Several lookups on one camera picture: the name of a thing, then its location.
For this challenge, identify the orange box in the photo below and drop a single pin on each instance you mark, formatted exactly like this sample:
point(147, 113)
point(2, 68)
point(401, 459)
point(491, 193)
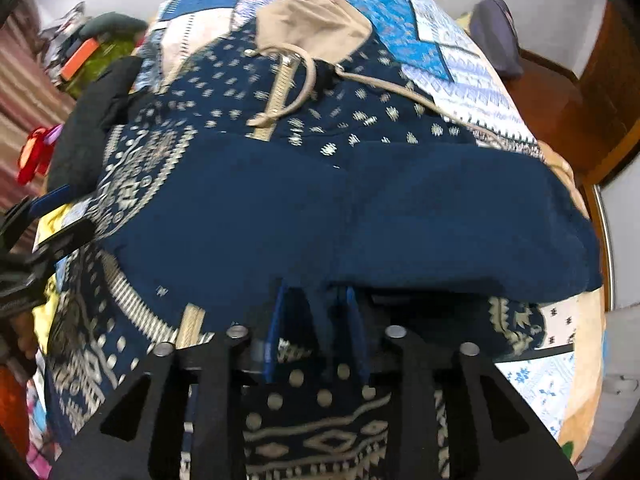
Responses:
point(77, 59)

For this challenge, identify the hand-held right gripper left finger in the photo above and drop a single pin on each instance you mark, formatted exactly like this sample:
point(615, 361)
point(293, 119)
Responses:
point(274, 330)

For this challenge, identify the striped curtain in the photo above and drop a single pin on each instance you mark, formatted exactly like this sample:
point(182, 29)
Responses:
point(25, 105)

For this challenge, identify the navy patterned hooded jacket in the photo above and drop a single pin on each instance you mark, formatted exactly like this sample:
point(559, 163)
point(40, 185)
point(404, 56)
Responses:
point(350, 210)

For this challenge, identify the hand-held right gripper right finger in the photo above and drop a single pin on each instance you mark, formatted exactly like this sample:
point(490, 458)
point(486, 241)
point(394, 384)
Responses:
point(357, 335)

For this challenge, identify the yellow cloth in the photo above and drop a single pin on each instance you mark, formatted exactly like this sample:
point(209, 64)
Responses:
point(52, 220)

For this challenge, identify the black cloth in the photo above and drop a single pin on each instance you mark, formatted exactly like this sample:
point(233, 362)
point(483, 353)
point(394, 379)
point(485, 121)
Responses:
point(100, 125)

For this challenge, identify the metal rail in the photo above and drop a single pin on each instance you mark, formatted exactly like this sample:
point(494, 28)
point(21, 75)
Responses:
point(601, 240)

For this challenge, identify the red plastic clip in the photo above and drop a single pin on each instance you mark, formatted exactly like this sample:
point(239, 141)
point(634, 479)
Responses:
point(30, 156)

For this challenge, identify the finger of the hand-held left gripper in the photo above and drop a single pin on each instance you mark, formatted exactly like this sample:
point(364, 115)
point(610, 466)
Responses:
point(65, 237)
point(50, 199)

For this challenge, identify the green orange shelf clutter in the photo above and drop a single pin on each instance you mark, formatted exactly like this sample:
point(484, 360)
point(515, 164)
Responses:
point(102, 65)

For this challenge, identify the blue patchwork blanket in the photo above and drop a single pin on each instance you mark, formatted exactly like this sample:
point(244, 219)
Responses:
point(425, 20)

